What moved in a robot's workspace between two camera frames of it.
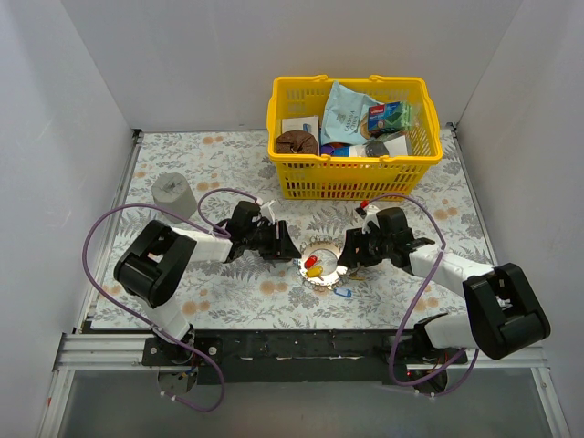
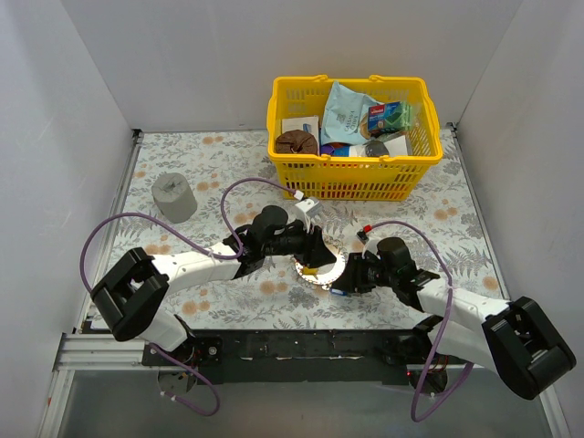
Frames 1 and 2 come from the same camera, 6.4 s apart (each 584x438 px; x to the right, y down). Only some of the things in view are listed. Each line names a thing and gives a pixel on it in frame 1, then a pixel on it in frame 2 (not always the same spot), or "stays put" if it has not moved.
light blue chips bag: [343, 110] stays put
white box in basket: [309, 124] stays put
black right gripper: [360, 246] -> [357, 272]
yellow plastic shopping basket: [306, 177] stays put
